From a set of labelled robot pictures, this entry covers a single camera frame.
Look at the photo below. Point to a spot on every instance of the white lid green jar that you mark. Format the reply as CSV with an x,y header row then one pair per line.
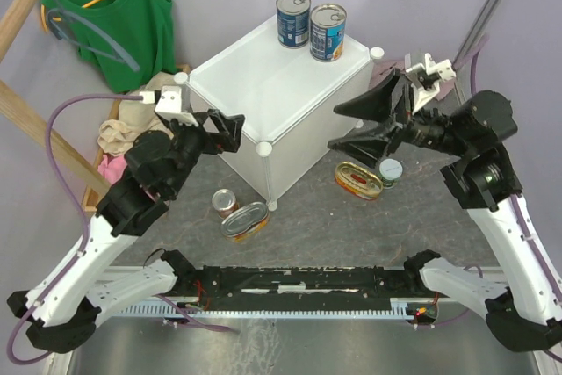
x,y
390,171

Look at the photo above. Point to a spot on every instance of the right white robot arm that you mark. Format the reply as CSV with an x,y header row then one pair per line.
x,y
525,313

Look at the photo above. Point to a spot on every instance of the white cube cabinet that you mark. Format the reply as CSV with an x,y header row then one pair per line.
x,y
287,98

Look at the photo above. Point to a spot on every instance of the wooden tray frame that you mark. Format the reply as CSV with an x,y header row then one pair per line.
x,y
90,197

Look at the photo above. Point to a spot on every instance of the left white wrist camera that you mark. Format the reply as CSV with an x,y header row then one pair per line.
x,y
169,105

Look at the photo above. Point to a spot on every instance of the pink crumpled cloth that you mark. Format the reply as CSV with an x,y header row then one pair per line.
x,y
112,168

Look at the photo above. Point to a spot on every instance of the green tank top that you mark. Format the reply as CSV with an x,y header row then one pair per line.
x,y
151,46

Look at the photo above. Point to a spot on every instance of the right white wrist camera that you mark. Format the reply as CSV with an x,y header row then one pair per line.
x,y
426,76

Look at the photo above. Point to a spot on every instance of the silver oval fish tin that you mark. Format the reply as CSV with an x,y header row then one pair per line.
x,y
245,221

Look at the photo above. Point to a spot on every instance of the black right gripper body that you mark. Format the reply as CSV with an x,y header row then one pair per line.
x,y
437,133

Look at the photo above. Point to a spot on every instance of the mauve crumpled cloth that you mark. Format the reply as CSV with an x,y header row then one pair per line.
x,y
382,70

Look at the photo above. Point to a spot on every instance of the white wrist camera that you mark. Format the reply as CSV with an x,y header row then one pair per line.
x,y
426,76
169,105

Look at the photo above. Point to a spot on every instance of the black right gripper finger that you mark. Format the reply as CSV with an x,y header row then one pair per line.
x,y
370,145
390,99

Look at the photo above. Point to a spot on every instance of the wooden diagonal beam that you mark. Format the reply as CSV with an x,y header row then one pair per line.
x,y
22,115

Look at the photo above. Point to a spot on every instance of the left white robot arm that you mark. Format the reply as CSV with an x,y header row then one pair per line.
x,y
64,310

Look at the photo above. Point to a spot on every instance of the red oval sardine tin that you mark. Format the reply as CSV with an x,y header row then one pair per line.
x,y
358,181

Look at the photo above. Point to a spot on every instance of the beige crumpled cloth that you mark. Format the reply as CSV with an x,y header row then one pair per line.
x,y
116,136

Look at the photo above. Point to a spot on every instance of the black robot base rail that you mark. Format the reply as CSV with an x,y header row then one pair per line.
x,y
243,289

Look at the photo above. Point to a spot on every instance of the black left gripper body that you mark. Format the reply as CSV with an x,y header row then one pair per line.
x,y
190,143

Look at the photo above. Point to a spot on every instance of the small pink label can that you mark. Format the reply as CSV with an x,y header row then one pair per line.
x,y
224,202

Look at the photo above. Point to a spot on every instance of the white slotted cable duct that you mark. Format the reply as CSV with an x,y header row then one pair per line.
x,y
156,308

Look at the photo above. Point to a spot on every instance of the tall blue label can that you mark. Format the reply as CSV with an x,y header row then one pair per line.
x,y
293,22

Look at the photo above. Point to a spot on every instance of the blue white label can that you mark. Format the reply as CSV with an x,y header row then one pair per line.
x,y
327,31

